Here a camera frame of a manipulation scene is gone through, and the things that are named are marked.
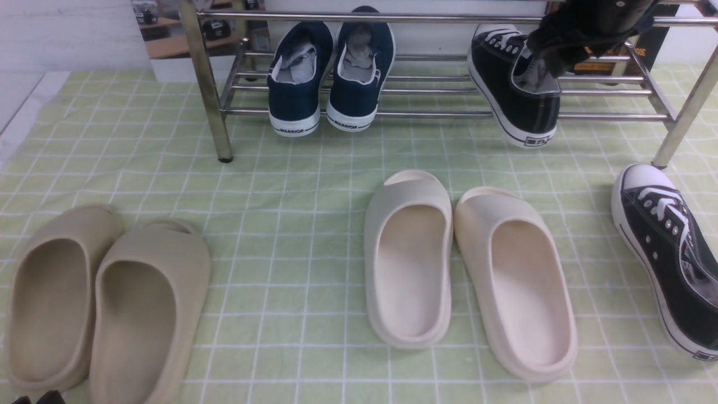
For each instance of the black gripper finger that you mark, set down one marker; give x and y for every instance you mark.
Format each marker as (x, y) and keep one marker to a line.
(51, 397)

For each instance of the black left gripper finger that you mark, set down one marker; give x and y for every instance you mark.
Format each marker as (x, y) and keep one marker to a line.
(22, 400)

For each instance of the black canvas sneaker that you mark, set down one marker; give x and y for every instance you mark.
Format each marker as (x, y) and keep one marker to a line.
(523, 96)
(656, 223)

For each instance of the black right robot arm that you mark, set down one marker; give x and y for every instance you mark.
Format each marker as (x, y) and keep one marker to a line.
(589, 28)

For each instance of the tan left foam slide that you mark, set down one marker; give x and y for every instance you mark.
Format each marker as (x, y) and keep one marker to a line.
(51, 309)

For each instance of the tan foam slide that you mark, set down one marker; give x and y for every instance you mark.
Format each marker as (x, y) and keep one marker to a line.
(51, 309)
(150, 290)

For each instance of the tan right foam slide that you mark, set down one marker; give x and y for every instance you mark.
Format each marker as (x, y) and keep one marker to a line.
(150, 290)

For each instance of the green checkered floor cloth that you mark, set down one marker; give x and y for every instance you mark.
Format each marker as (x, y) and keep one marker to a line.
(285, 318)

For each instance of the photo poster board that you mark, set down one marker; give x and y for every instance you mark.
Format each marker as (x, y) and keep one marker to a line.
(167, 44)

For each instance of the cream left foam slide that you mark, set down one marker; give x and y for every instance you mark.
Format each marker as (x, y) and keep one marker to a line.
(407, 243)

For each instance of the cream foam slide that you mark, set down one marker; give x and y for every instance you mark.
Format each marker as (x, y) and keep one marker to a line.
(520, 286)
(407, 243)

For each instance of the navy left canvas sneaker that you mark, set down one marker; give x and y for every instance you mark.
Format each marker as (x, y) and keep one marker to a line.
(301, 63)

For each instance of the navy canvas sneaker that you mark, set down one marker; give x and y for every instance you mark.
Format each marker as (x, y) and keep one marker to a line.
(365, 53)
(301, 63)

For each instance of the navy right canvas sneaker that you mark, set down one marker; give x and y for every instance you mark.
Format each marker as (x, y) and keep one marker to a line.
(365, 53)

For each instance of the cream right foam slide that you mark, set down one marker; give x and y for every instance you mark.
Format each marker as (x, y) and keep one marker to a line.
(520, 286)

